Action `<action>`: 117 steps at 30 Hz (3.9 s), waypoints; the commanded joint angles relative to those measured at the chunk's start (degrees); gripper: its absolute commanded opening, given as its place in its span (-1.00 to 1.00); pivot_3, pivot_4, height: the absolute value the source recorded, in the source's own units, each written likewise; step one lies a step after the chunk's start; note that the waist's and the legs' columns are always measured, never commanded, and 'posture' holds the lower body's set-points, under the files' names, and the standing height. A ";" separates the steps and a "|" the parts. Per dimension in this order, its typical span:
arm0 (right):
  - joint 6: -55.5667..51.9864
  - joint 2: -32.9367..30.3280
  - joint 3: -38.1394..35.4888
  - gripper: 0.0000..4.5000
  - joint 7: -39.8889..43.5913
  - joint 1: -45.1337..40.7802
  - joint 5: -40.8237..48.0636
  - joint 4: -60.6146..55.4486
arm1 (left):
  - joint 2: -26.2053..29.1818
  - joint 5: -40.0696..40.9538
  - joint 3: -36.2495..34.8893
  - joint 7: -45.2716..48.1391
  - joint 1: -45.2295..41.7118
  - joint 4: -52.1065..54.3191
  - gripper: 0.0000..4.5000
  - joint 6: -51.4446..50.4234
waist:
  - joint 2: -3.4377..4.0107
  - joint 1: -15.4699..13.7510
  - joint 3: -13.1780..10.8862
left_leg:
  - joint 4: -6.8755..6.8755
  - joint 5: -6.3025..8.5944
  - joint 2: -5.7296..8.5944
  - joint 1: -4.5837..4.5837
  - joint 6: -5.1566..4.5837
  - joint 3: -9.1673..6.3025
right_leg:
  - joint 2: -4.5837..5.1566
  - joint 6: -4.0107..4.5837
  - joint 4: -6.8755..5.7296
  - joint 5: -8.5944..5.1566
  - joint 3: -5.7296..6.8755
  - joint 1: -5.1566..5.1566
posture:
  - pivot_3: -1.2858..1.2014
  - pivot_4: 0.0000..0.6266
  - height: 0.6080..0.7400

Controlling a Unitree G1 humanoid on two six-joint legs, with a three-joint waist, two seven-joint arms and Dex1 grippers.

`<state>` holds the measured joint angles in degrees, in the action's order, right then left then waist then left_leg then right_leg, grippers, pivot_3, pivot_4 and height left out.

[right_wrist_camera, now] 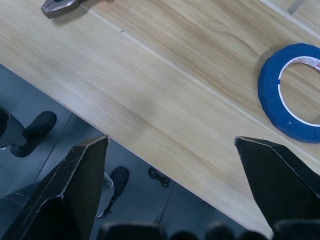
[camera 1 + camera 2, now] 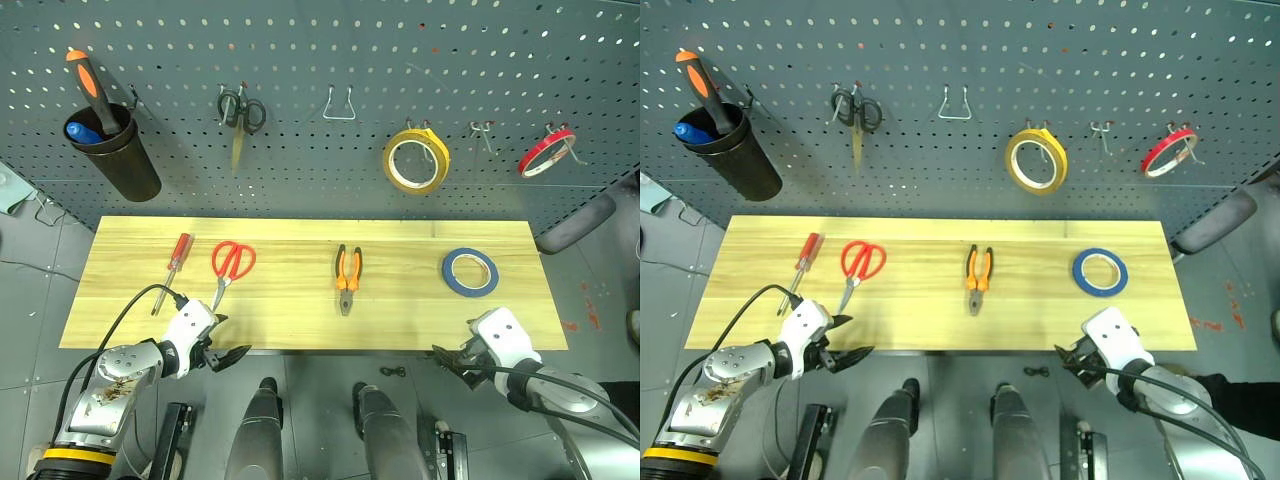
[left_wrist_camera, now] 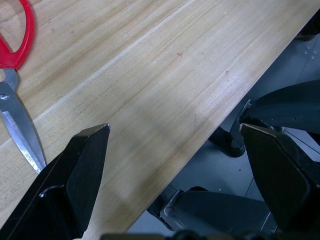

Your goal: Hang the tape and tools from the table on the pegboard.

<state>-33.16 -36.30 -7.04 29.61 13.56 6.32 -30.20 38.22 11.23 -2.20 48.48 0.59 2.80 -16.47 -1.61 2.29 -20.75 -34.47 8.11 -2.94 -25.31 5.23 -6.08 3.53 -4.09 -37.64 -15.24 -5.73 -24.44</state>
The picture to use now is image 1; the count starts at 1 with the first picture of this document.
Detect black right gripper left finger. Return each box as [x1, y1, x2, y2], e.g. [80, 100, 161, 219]
[1, 135, 110, 240]

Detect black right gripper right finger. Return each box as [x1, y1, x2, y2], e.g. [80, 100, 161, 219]
[234, 136, 320, 231]

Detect black robot foot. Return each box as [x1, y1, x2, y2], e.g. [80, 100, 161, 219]
[9, 111, 58, 158]
[96, 166, 130, 220]

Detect blue tape roll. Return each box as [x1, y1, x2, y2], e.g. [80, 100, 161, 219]
[257, 43, 320, 144]

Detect grey steel pliers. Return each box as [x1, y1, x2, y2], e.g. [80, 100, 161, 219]
[40, 0, 88, 19]

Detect black cable loops on floor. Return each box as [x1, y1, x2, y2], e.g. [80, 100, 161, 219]
[147, 168, 171, 189]

